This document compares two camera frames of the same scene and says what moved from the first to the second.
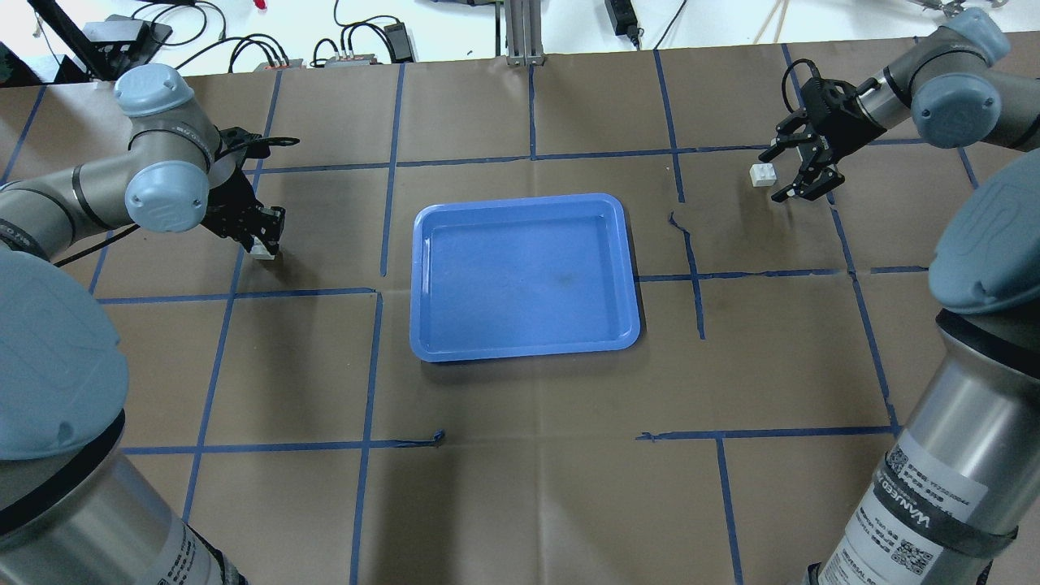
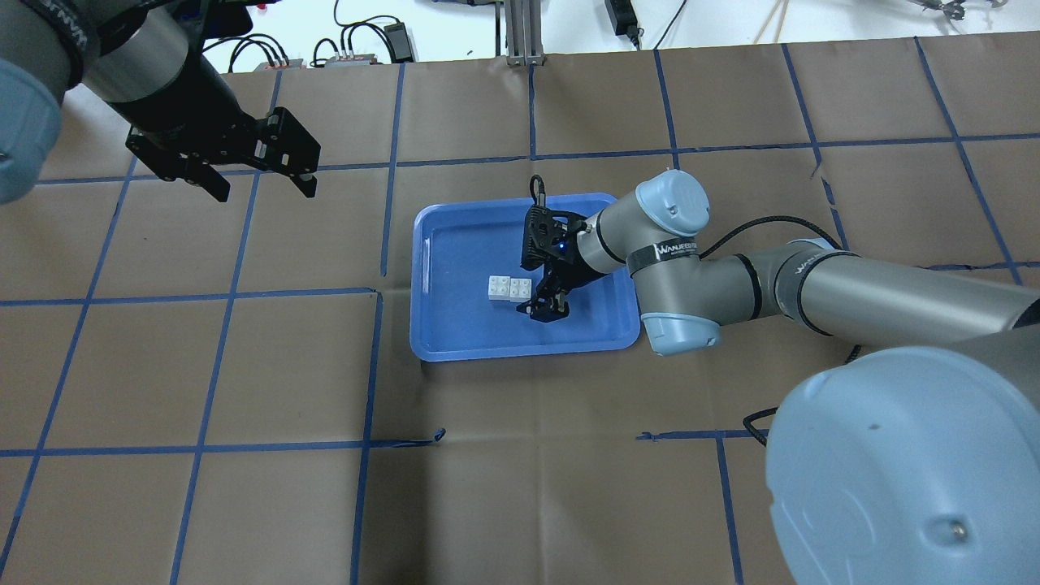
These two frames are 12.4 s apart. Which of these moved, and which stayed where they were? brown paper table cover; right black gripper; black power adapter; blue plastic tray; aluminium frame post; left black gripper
Moved: right black gripper; left black gripper
Stayed: brown paper table cover; aluminium frame post; black power adapter; blue plastic tray
